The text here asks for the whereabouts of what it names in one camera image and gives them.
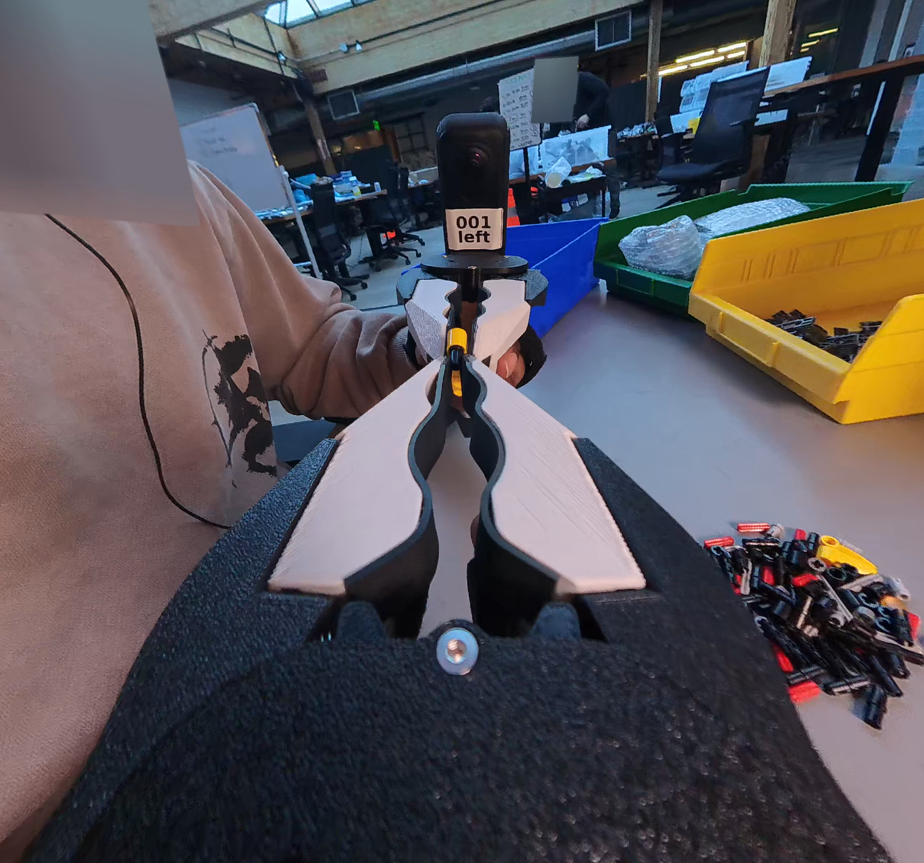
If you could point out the white wall air vent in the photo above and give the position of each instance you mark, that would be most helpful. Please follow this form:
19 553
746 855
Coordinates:
613 31

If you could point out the person's left hand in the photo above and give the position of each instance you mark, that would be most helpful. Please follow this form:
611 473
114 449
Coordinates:
516 366

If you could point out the blue plastic bin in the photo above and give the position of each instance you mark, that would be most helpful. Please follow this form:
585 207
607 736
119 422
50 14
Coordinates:
563 257

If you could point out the person's grey hoodie torso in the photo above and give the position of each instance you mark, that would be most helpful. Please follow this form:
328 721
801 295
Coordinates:
72 516

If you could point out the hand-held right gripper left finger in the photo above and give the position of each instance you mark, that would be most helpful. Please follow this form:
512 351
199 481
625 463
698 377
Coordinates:
346 516

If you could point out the yellow plastic bin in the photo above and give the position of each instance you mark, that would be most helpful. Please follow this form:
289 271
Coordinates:
794 264

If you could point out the black wrist rest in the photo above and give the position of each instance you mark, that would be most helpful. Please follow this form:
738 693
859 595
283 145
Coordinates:
339 418

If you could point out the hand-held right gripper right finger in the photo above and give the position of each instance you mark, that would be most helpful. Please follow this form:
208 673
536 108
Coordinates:
563 516

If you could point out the orange traffic cone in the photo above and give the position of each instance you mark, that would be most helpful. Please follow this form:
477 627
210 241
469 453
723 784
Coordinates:
513 206

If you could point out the white printed wall paper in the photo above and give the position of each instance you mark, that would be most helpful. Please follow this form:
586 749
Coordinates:
516 109

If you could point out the grey desk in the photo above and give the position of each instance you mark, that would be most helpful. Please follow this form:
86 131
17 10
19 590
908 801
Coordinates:
686 444

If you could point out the clear plastic bag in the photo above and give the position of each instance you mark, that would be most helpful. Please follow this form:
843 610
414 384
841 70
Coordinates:
664 246

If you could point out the green plastic bin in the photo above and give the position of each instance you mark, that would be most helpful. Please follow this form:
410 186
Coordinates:
635 286

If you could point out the long yellow perforated beam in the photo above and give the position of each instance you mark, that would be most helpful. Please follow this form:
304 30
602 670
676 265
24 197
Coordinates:
456 383

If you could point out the person's left forearm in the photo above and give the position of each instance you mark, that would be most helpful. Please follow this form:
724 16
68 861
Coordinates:
339 358

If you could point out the dark background table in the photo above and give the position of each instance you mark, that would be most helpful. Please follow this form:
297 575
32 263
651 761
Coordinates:
852 76

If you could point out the thin wooden post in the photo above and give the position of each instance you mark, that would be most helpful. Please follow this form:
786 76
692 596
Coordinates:
317 134

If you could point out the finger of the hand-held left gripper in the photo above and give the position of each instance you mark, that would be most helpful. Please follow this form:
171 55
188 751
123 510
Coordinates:
505 318
427 314

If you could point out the pile of black red pins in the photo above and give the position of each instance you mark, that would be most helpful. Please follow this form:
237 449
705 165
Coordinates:
823 610

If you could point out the heap of dark grey plates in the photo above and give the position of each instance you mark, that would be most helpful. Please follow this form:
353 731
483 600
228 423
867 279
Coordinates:
823 336

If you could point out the slim wooden post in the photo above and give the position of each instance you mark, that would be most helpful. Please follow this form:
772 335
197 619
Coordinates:
655 55

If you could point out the thick wooden post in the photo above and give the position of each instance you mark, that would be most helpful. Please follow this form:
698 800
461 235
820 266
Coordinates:
783 4

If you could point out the black mesh office chair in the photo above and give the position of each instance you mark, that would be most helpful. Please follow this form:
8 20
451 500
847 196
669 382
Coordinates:
722 127

